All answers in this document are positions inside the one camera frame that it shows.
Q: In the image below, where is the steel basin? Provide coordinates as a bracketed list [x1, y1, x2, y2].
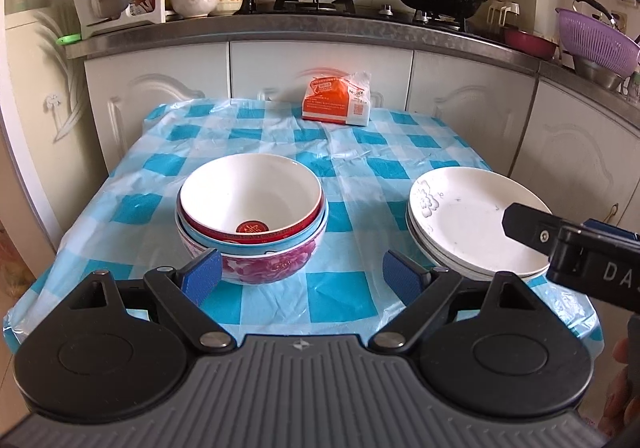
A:
[572, 56, 637, 90]

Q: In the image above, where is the gas stove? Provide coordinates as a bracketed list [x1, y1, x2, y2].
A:
[272, 0, 473, 30]

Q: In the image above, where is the orange tissue pack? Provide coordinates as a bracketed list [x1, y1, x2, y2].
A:
[301, 70, 374, 127]

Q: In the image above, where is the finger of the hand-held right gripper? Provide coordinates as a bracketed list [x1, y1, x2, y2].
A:
[582, 219, 640, 244]
[502, 201, 569, 255]

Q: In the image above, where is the pink floral bowl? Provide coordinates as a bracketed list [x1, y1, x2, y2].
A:
[175, 223, 327, 285]

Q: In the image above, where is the person's right hand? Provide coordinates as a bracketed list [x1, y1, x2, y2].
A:
[597, 335, 640, 440]

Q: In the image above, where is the white plate with grey flowers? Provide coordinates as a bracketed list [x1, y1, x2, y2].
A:
[407, 167, 554, 271]

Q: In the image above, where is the steel kettle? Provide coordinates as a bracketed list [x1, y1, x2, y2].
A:
[572, 0, 619, 25]

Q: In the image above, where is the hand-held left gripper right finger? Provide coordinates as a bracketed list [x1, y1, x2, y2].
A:
[368, 249, 534, 352]

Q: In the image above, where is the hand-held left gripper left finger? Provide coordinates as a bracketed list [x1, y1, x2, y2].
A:
[67, 247, 237, 352]

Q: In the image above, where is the blue checked tablecloth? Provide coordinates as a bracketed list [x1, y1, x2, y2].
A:
[2, 97, 607, 346]

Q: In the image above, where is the red pan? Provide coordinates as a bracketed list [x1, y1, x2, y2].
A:
[503, 27, 560, 61]

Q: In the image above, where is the purple plastic colander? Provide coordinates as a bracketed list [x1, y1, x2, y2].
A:
[555, 8, 640, 78]

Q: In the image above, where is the red and white bowl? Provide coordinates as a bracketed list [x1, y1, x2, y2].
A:
[175, 153, 327, 243]

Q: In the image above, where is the blue cartoon bowl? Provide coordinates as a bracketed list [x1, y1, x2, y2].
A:
[175, 208, 330, 258]

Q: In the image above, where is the white cup rack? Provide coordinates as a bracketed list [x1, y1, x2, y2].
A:
[487, 0, 521, 30]

